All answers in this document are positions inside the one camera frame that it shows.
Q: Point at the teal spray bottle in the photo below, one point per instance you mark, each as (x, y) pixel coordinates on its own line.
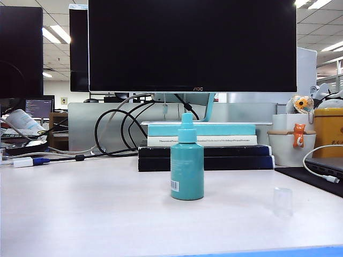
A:
(187, 171)

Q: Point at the clear plastic sprayer lid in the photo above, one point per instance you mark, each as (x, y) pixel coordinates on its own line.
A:
(282, 203)

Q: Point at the white book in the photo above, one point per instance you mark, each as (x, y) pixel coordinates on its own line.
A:
(227, 140)

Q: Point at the thin dark blue box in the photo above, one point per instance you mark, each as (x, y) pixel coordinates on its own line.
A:
(235, 150)

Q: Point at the thick dark blue box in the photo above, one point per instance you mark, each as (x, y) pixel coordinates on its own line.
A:
(235, 163)

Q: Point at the large black AOC monitor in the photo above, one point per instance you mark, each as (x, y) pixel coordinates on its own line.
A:
(187, 45)

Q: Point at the white plant pot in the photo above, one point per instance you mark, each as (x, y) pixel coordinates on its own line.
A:
(284, 150)

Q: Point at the brown wooden cabinet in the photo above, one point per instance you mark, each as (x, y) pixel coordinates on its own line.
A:
(57, 142)

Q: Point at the black monitor with white edge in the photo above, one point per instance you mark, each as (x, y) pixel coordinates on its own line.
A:
(79, 53)

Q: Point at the orange cat figurine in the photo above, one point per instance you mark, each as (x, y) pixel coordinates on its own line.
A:
(298, 139)

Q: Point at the sunflower plush toy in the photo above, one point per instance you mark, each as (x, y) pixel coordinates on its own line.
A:
(302, 103)

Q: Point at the small screen showing code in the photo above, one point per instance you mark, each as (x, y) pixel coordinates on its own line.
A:
(38, 108)

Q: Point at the black desk mat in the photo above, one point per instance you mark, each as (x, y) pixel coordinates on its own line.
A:
(300, 174)

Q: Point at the white partition panel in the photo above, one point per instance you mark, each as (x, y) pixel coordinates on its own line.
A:
(305, 80)

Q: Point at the wide ceiling light panel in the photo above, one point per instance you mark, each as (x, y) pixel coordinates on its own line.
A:
(57, 34)

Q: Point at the white tube bottle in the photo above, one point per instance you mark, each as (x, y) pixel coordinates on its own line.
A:
(22, 119)

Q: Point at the white adapter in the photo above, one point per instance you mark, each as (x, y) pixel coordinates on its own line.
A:
(22, 162)

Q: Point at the green printed box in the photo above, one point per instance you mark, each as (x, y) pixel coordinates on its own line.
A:
(16, 134)

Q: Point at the black dish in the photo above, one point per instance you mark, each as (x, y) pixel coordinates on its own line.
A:
(16, 150)

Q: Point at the yellow tin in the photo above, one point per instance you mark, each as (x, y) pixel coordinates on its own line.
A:
(329, 134)

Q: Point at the grey laptop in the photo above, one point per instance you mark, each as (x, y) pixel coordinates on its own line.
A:
(329, 166)

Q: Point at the white plush toy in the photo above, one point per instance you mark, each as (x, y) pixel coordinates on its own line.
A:
(332, 103)

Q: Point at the black monitor with round stand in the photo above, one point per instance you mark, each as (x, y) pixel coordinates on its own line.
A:
(21, 53)

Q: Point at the narrow ceiling light strip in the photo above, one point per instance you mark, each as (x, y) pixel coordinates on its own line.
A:
(335, 46)

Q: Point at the silver monitor base plate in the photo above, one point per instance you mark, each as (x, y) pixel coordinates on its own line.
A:
(241, 123)

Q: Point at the yellow wall sign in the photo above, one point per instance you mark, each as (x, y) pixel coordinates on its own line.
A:
(63, 100)

